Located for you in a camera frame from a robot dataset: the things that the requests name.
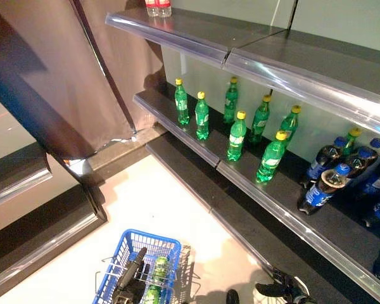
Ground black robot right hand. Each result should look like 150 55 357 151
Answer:
255 267 308 304

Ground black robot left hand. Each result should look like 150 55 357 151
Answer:
112 246 151 304

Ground clear water bottle red label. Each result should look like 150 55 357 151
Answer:
158 0 173 18
144 0 161 18

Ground blue plastic basket wire handles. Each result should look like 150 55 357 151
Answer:
93 228 201 304

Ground dark shelf end panel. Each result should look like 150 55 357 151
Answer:
0 0 108 222

